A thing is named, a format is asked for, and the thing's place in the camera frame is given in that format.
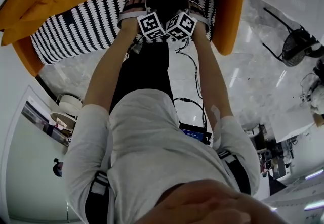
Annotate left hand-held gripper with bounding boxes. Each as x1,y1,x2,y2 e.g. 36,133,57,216
117,0,167,43

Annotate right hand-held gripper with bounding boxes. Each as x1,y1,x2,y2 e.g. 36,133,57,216
165,0,212,41

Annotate orange sofa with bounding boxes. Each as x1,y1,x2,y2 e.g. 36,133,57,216
0,0,252,77

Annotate person's right forearm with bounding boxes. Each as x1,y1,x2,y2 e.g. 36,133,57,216
191,24,235,120

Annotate person's left forearm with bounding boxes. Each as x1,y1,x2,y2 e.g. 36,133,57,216
82,19,141,112

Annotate black white striped blanket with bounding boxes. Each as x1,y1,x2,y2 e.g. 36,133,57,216
30,0,216,66

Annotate person's black trousers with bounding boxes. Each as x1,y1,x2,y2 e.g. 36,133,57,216
108,40,174,117

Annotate black wicker chair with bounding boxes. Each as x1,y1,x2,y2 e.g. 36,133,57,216
262,7,324,67

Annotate white round side table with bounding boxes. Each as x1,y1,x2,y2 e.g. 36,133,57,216
50,93,84,129

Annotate black device with blue screen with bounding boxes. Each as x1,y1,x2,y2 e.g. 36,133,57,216
178,121,213,146

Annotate person's grey shirt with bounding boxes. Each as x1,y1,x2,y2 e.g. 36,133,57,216
63,88,261,224

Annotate white fluffy bundle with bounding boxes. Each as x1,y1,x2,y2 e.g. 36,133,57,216
310,83,324,127

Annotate cluttered equipment workbench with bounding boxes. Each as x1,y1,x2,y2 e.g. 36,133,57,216
241,123,298,186

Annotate person's chin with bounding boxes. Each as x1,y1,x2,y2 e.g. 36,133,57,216
154,178,288,224

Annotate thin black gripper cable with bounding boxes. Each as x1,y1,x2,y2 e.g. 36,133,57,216
175,38,204,101

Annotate black looped device cable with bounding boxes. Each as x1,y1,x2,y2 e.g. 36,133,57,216
173,96,208,129

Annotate black shoulder strap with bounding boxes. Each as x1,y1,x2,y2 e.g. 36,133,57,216
217,150,252,196
85,171,112,224

